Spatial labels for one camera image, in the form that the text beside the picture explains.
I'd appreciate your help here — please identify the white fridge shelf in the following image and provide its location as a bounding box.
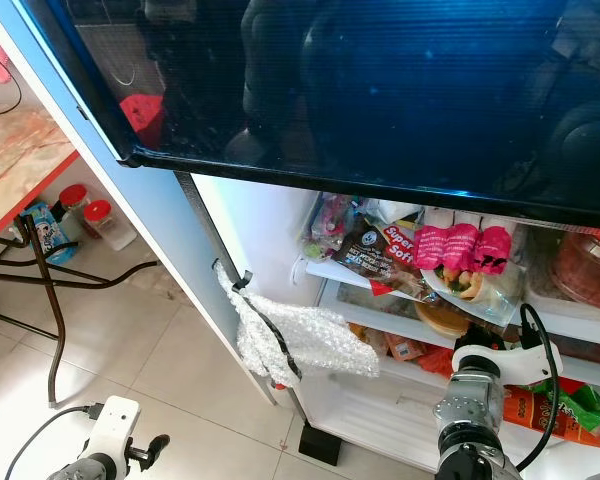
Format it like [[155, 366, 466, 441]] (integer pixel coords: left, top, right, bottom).
[[305, 255, 600, 346]]

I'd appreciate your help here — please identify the black fridge foot block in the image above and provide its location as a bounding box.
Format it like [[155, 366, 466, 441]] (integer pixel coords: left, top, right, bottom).
[[298, 425, 344, 468]]

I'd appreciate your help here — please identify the food plate in plastic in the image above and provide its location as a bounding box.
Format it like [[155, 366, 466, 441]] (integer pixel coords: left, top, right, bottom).
[[425, 262, 531, 326]]

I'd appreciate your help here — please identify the pink printed snack pack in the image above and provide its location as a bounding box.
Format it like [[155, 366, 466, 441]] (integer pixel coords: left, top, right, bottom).
[[412, 222, 516, 276]]

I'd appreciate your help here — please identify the green orange snack packet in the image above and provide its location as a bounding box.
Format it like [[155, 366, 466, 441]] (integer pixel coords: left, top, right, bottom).
[[505, 380, 600, 451]]

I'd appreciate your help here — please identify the brown bread bag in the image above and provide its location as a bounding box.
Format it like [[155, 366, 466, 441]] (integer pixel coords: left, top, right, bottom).
[[340, 222, 441, 301]]

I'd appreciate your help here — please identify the red translucent container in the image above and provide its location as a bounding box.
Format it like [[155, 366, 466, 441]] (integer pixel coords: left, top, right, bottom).
[[550, 230, 600, 306]]

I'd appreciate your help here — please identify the white plastic bag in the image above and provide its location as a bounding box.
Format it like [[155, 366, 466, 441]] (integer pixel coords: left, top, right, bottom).
[[360, 198, 426, 229]]

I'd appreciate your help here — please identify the grey patterned rug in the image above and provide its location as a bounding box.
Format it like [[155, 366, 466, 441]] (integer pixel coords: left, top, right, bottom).
[[110, 240, 241, 321]]

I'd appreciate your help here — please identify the colourful candy bag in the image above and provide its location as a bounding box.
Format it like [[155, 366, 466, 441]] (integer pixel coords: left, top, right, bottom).
[[302, 192, 356, 263]]

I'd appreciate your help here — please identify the blue printed package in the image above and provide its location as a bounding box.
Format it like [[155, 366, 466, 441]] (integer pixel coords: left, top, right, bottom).
[[25, 200, 78, 266]]

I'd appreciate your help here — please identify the red lid plastic jar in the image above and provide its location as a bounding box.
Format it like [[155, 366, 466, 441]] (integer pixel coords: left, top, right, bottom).
[[58, 183, 93, 239], [83, 198, 141, 253]]

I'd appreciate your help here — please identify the black glass freezer door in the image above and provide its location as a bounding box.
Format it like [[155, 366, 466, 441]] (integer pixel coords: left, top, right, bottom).
[[20, 0, 600, 226]]

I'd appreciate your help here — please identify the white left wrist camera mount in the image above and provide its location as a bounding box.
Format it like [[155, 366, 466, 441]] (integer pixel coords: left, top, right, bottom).
[[85, 395, 143, 471]]

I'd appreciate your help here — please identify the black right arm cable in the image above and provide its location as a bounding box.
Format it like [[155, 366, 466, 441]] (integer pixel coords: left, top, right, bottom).
[[518, 302, 563, 471]]

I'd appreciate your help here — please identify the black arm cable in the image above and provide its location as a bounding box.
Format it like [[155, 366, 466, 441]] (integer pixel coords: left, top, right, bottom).
[[518, 302, 563, 471], [5, 403, 101, 480]]

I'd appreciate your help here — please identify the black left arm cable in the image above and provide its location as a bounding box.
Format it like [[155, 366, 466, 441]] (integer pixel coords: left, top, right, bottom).
[[5, 403, 101, 480]]

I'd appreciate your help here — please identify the black metal table frame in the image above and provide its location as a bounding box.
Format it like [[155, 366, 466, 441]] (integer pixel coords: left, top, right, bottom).
[[0, 215, 186, 406]]

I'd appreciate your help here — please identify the black tape strap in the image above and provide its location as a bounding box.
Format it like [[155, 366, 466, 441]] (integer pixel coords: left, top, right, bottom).
[[230, 270, 306, 386]]

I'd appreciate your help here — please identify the black fan power cable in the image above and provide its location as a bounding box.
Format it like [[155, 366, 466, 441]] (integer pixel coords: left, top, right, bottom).
[[0, 55, 26, 113]]

